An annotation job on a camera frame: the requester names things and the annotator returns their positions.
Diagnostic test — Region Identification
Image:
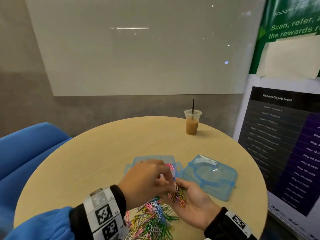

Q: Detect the person's left hand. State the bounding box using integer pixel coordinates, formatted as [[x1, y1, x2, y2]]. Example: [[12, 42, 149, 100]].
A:
[[118, 159, 176, 210]]

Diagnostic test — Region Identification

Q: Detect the person's right hand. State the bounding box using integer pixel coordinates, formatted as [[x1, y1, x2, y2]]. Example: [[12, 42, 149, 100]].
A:
[[160, 177, 223, 231]]

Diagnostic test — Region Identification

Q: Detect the handful of assorted paper clips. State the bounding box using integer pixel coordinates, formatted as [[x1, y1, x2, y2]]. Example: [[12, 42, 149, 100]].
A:
[[167, 183, 187, 207]]

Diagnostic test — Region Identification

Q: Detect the blue compartment organizer box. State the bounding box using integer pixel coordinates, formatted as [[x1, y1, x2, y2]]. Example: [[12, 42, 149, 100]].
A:
[[123, 155, 184, 179]]

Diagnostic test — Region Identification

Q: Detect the pile of coloured paper clips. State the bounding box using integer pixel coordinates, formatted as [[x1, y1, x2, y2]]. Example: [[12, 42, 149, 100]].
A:
[[122, 196, 180, 240]]

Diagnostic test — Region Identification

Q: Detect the person's left forearm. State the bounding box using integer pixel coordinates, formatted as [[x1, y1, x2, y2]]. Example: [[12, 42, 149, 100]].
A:
[[5, 185, 128, 240]]

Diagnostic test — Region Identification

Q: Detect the blue transparent box lid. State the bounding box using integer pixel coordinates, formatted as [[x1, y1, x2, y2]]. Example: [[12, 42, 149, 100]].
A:
[[180, 154, 239, 202]]

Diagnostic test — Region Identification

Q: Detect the right wrist marker band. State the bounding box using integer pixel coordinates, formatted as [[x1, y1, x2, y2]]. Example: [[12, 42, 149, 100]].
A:
[[225, 210, 253, 239]]

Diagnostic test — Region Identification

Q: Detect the wrist marker band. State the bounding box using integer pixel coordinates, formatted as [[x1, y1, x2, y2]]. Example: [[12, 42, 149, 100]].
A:
[[83, 187, 127, 240], [225, 210, 253, 239]]

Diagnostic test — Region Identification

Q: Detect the left wrist marker band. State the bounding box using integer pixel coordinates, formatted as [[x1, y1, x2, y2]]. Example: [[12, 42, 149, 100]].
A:
[[83, 187, 127, 240]]

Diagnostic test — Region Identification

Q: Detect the round wooden table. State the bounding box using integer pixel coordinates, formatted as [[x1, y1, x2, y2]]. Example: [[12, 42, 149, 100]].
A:
[[14, 116, 269, 240]]

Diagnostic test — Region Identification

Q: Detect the iced coffee plastic cup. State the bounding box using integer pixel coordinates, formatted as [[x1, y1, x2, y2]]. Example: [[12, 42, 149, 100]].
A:
[[184, 109, 203, 136]]

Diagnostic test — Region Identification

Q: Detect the standing poster banner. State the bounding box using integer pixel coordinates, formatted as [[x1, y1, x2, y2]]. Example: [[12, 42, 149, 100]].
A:
[[232, 0, 320, 240]]

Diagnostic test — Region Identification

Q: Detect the blue upholstered chair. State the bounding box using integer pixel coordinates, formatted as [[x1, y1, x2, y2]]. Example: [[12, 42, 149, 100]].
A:
[[0, 122, 72, 233]]

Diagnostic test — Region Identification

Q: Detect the white wall board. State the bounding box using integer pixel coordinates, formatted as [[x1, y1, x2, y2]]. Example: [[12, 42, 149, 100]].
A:
[[24, 0, 268, 97]]

